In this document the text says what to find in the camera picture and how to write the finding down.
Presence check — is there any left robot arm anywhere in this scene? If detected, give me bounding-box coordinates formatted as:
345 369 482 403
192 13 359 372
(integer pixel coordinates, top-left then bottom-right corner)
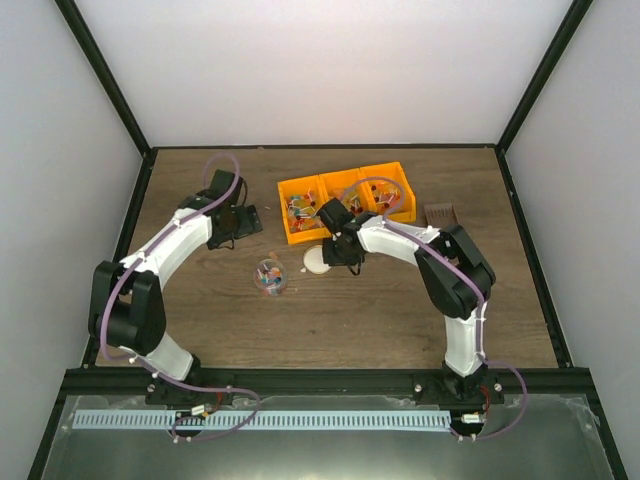
88 170 262 404

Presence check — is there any gold jar lid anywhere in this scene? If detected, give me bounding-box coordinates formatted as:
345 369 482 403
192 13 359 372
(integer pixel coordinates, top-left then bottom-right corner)
303 245 331 275

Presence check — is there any clear plastic jar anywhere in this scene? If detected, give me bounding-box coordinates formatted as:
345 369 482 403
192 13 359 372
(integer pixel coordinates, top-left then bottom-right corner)
253 258 288 296

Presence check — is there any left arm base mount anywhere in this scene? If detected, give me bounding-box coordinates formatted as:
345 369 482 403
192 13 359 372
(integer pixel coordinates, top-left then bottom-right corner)
145 369 236 407

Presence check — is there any black aluminium frame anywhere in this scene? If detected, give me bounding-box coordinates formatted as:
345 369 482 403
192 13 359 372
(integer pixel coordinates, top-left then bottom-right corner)
29 1 627 479

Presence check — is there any brown plastic scoop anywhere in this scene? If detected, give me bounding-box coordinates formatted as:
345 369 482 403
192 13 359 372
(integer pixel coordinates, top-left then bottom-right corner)
424 203 459 228

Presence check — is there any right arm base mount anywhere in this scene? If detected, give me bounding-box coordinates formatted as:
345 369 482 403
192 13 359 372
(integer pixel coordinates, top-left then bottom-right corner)
412 364 504 409

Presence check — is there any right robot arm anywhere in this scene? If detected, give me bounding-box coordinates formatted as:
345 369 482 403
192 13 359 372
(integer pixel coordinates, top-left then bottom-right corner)
317 199 496 403

